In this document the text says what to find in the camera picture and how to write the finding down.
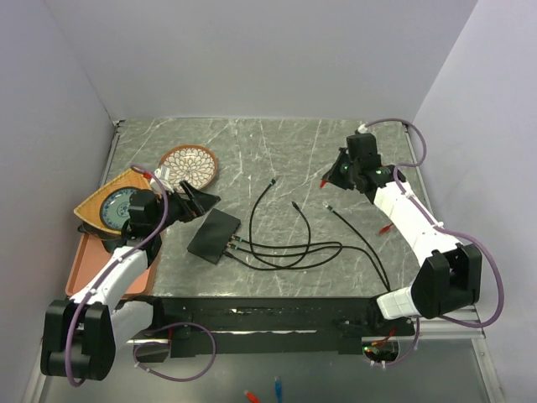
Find black cable teal plugs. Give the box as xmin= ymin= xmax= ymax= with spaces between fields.
xmin=228 ymin=178 xmax=394 ymax=295

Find floral bowl with brown rim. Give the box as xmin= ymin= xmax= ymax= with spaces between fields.
xmin=159 ymin=144 xmax=218 ymax=190

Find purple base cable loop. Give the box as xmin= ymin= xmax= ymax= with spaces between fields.
xmin=133 ymin=322 xmax=217 ymax=382

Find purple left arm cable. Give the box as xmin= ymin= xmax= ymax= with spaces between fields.
xmin=65 ymin=163 xmax=169 ymax=387

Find blue plug on floor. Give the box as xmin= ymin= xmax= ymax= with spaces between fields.
xmin=274 ymin=377 xmax=283 ymax=403

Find red ethernet cable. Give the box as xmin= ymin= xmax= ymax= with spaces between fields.
xmin=319 ymin=179 xmax=395 ymax=235

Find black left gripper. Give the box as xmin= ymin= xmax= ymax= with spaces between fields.
xmin=151 ymin=180 xmax=221 ymax=233

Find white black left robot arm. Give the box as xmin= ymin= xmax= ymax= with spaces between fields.
xmin=40 ymin=180 xmax=221 ymax=387

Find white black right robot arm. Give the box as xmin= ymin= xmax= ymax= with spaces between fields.
xmin=321 ymin=133 xmax=482 ymax=335

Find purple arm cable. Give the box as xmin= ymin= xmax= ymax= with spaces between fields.
xmin=364 ymin=118 xmax=504 ymax=367
xmin=65 ymin=163 xmax=169 ymax=387

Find blue patterned plate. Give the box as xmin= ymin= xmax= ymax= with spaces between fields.
xmin=100 ymin=186 xmax=138 ymax=230

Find red plug on floor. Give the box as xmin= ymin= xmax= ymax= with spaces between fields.
xmin=244 ymin=390 xmax=260 ymax=403

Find black round ethernet cable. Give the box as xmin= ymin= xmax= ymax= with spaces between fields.
xmin=222 ymin=201 xmax=343 ymax=272

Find woven bamboo fan tray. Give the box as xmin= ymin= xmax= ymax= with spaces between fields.
xmin=74 ymin=170 xmax=150 ymax=234

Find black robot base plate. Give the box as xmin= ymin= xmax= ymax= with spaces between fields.
xmin=134 ymin=297 xmax=415 ymax=358

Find terracotta rectangular tray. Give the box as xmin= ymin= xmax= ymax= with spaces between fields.
xmin=65 ymin=234 xmax=161 ymax=299

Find black network switch box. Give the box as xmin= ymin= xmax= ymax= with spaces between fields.
xmin=187 ymin=209 xmax=241 ymax=264

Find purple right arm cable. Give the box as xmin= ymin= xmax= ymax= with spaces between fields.
xmin=364 ymin=118 xmax=504 ymax=367

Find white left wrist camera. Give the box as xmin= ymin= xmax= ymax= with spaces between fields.
xmin=154 ymin=165 xmax=173 ymax=191

